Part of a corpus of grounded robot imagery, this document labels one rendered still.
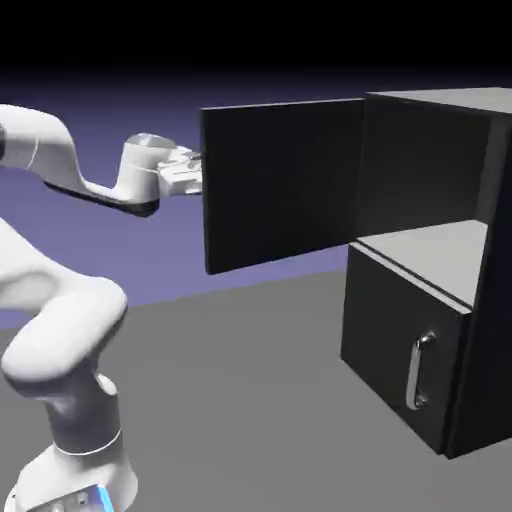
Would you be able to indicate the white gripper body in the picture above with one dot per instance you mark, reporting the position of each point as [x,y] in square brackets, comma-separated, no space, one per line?
[182,178]

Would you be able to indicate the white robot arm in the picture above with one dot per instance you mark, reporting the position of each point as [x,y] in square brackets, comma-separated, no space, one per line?
[60,320]

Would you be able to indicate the dark grey hinged cabinet door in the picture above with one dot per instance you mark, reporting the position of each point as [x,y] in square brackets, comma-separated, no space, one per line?
[280,184]

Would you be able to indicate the dark grey cabinet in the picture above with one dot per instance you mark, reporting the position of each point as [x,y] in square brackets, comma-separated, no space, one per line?
[492,320]

